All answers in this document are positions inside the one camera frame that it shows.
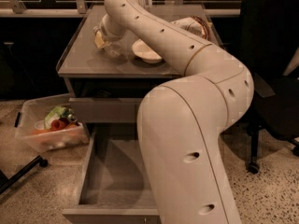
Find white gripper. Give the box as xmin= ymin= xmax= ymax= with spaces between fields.
xmin=93 ymin=15 xmax=125 ymax=49

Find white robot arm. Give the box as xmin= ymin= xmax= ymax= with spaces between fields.
xmin=100 ymin=0 xmax=254 ymax=224

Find grey drawer cabinet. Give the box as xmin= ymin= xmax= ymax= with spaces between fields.
xmin=55 ymin=3 xmax=223 ymax=142

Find closed grey drawer with knob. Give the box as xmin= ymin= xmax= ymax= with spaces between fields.
xmin=69 ymin=98 xmax=141 ymax=123

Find open grey lower drawer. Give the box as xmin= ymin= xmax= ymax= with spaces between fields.
xmin=63 ymin=123 xmax=161 ymax=224

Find white bowl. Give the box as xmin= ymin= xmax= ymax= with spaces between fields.
xmin=132 ymin=39 xmax=163 ymax=63

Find green white bag in bin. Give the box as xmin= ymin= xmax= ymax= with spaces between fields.
xmin=44 ymin=105 xmax=76 ymax=129

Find orange red items in bin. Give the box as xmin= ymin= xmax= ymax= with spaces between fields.
xmin=32 ymin=118 xmax=78 ymax=134

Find clear plastic storage bin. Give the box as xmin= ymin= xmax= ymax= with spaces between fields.
xmin=15 ymin=94 xmax=89 ymax=153

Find black chair leg with caster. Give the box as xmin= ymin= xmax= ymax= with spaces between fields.
xmin=0 ymin=155 xmax=48 ymax=194

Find black office chair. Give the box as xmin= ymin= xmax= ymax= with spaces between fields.
xmin=238 ymin=0 xmax=299 ymax=174

